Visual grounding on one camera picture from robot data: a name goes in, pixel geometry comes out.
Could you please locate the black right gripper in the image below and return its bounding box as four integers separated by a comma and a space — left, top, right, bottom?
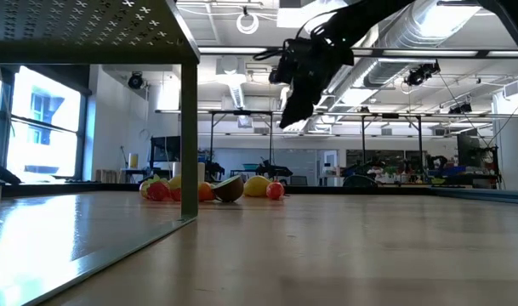
278, 37, 356, 130

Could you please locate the small orange fruit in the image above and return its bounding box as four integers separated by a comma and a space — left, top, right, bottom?
197, 181, 217, 203

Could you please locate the bright ceiling light panel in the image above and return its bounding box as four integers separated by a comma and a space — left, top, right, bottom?
276, 0, 353, 31

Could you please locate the black chair back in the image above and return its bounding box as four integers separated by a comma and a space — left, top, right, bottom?
342, 173, 379, 188

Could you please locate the person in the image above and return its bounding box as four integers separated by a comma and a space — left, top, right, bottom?
367, 157, 396, 184

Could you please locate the black monitor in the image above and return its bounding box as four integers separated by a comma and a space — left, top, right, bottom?
150, 135, 183, 163

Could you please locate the black round ceiling spotlight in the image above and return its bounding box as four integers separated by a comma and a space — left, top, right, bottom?
127, 71, 145, 90

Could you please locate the black background machine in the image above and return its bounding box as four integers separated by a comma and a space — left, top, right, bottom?
456, 133, 503, 189

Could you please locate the white cabinet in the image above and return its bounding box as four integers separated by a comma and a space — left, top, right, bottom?
492, 91, 518, 192

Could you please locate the green perforated metal stand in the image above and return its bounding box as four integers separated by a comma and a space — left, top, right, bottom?
0, 0, 202, 306

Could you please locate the large window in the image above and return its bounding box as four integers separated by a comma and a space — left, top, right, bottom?
0, 63, 91, 183

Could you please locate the black metal gantry frame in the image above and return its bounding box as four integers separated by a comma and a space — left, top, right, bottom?
208, 109, 275, 176
360, 111, 424, 173

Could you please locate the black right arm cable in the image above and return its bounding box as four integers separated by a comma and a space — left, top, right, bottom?
253, 8, 349, 61

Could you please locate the white cable coil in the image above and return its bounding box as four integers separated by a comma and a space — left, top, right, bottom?
236, 11, 259, 36

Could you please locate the silver ventilation duct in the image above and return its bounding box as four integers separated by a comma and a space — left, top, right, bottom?
326, 0, 483, 107

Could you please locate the black aluminium table frame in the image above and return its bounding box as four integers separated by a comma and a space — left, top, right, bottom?
0, 181, 518, 206

